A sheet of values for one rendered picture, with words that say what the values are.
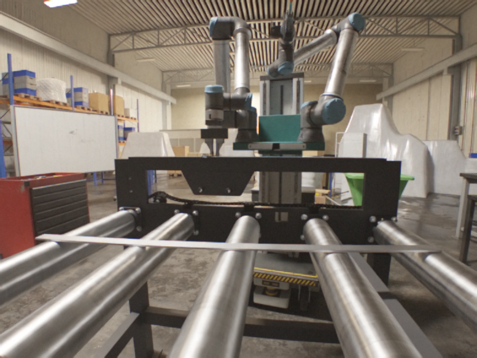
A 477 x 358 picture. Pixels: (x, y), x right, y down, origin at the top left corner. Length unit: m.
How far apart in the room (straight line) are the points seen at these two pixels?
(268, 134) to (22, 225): 2.35
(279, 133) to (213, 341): 1.62
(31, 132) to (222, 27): 4.23
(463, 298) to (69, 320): 0.81
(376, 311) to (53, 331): 0.56
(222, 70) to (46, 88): 11.01
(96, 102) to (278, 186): 12.85
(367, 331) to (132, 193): 1.11
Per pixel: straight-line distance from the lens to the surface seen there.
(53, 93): 12.18
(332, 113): 1.56
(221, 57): 1.70
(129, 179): 1.29
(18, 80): 11.74
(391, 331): 0.50
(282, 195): 1.99
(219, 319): 0.47
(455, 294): 0.76
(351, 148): 4.63
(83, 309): 0.59
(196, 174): 1.13
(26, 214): 2.79
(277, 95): 2.00
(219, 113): 1.17
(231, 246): 0.72
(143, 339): 1.61
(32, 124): 5.30
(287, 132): 1.87
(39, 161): 5.30
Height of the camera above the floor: 1.20
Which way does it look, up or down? 7 degrees down
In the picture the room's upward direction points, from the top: straight up
